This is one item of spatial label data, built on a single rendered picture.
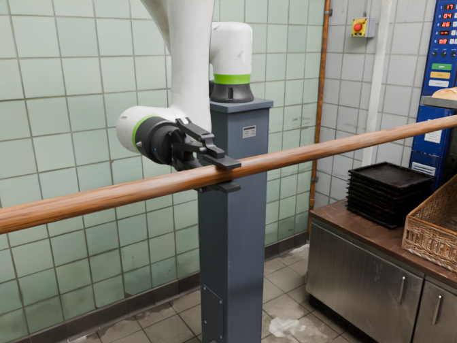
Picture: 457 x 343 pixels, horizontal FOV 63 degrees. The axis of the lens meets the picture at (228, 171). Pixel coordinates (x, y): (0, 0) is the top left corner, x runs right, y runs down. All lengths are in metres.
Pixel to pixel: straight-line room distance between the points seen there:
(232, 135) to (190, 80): 0.36
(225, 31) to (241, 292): 0.95
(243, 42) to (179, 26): 0.37
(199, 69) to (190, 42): 0.06
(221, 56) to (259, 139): 0.30
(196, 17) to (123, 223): 1.27
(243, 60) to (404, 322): 1.25
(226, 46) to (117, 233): 1.12
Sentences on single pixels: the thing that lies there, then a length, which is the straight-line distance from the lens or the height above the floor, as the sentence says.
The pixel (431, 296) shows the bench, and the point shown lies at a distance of 1.70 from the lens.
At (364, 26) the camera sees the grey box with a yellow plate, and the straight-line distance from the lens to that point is 2.24.
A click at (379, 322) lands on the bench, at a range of 1.92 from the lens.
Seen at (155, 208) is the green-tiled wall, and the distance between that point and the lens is 1.99.
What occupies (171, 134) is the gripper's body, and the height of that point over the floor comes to 1.22.
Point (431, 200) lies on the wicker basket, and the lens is 1.79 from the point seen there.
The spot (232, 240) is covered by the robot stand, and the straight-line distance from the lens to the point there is 1.36.
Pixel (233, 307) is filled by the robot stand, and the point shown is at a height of 0.42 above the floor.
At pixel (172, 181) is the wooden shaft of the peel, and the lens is 0.54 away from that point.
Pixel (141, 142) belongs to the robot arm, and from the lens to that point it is 0.77.
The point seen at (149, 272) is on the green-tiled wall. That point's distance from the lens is 2.15.
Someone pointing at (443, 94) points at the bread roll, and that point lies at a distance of 1.54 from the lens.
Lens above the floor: 1.39
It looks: 19 degrees down
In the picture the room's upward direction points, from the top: straight up
